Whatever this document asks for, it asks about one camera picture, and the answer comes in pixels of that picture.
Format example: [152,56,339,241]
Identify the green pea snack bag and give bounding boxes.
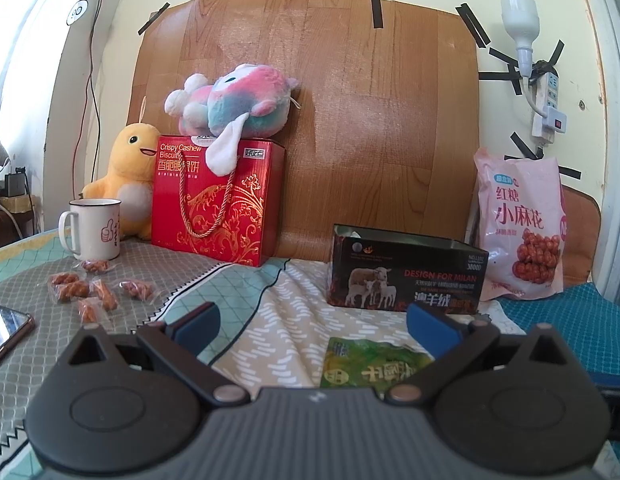
[321,337,432,394]

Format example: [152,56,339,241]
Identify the wrapped fried twist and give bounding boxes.
[48,272,80,286]
[90,278,118,312]
[53,280,91,302]
[118,280,155,301]
[77,297,104,324]

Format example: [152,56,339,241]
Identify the beige patterned cloth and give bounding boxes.
[154,257,526,391]

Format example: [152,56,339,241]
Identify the black sheep print box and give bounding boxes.
[327,224,488,314]

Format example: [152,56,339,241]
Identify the green grid grey blanket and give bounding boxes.
[0,228,291,480]

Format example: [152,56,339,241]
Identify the red gift box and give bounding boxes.
[150,136,285,266]

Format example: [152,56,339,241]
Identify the teal patterned blanket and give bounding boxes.
[500,283,620,386]

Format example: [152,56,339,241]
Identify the pink fried twist bag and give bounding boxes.
[474,148,568,301]

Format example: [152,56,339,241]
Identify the white enamel mug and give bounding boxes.
[58,198,121,261]

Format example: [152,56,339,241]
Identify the smartphone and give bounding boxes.
[0,305,36,363]

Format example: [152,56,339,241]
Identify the brown cushion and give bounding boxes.
[562,185,602,288]

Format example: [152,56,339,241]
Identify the yellow duck plush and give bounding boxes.
[82,122,160,240]

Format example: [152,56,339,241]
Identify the wooden pattern board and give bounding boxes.
[129,0,479,260]

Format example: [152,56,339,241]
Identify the white power strip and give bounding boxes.
[531,73,567,145]

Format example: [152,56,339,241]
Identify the pastel unicorn plush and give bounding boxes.
[163,64,299,177]

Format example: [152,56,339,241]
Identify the white light bulb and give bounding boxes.
[500,0,540,78]

